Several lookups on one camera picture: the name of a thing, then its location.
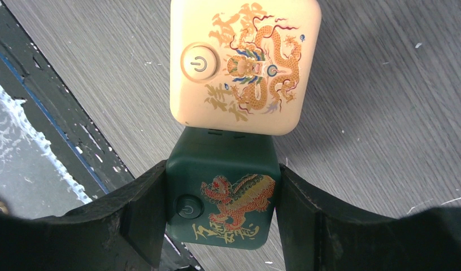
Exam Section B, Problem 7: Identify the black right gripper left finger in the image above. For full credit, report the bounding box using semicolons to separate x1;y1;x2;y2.
0;161;166;270

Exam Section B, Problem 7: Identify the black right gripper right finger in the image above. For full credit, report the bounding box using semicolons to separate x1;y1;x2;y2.
276;165;461;270

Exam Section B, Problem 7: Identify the dark green cube adapter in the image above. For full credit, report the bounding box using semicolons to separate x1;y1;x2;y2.
165;127;281;250

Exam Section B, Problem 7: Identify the orange cube adapter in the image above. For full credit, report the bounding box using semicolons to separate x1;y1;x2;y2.
169;0;322;136

